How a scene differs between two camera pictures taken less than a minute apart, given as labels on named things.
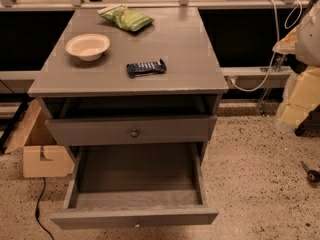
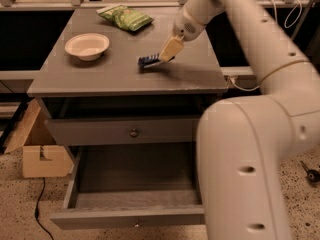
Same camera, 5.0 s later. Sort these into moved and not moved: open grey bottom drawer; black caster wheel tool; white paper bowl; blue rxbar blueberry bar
Moved: blue rxbar blueberry bar
Not moved: black caster wheel tool; white paper bowl; open grey bottom drawer
